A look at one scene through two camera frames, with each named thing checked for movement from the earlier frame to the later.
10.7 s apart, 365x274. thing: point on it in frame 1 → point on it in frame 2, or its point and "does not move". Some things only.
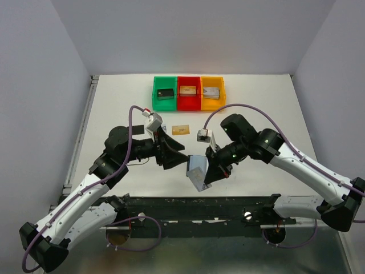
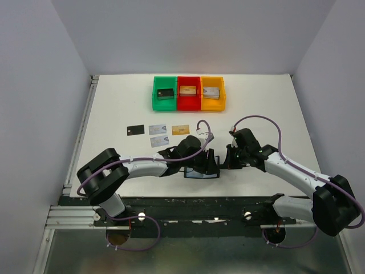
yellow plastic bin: [213, 104] does not move
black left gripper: [170, 158] → [211, 164]
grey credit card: [138, 129] does not move
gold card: [180, 129] does not move
